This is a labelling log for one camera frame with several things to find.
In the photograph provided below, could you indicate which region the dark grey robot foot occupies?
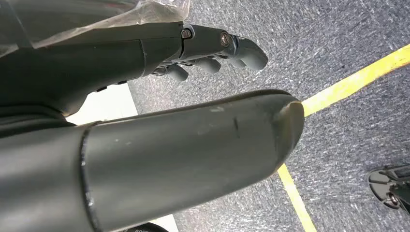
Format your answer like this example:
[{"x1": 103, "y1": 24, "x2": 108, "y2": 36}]
[{"x1": 368, "y1": 165, "x2": 410, "y2": 216}]

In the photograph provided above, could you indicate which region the clear plastic film wrap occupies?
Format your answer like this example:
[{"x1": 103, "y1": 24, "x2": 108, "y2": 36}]
[{"x1": 0, "y1": 0, "x2": 191, "y2": 58}]

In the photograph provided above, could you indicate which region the yellow floor tape line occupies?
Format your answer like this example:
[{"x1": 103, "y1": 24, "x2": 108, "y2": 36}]
[{"x1": 301, "y1": 43, "x2": 410, "y2": 118}]

